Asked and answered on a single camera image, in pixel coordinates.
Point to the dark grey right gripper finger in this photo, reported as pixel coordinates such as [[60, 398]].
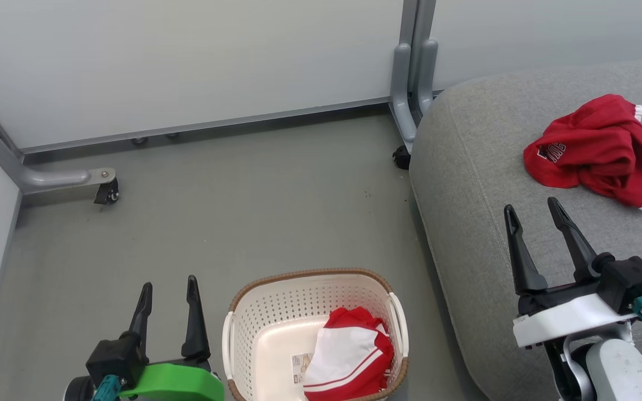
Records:
[[523, 262], [577, 248]]

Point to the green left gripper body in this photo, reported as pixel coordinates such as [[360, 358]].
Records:
[[181, 381]]

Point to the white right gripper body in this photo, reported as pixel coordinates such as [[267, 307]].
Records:
[[566, 320]]

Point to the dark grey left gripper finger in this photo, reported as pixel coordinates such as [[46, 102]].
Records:
[[141, 314], [194, 323]]

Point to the red shirt with printed lettering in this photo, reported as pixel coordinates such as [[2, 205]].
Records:
[[599, 147]]

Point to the red and white striped garment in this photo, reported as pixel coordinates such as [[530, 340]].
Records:
[[349, 356]]

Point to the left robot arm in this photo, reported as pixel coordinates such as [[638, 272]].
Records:
[[76, 390]]

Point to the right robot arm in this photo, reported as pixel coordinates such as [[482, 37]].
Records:
[[616, 373]]

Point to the grey fabric sofa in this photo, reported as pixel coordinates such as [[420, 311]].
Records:
[[482, 184]]

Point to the white perforated laundry basket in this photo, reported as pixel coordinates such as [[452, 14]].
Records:
[[276, 312]]

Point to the paper label sticker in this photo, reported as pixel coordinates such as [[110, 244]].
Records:
[[300, 367]]

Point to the black caster wheel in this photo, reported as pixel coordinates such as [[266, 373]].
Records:
[[402, 157], [108, 194]]

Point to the grey curved partition foot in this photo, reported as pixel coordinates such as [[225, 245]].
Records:
[[48, 179]]

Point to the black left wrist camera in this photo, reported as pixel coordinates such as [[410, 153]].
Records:
[[112, 356]]

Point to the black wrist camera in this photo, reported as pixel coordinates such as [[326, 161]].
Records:
[[112, 356], [633, 281]]

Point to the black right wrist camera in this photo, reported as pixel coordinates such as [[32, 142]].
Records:
[[633, 281]]

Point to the grey partition bottom rail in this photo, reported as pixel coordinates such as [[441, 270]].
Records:
[[209, 125]]

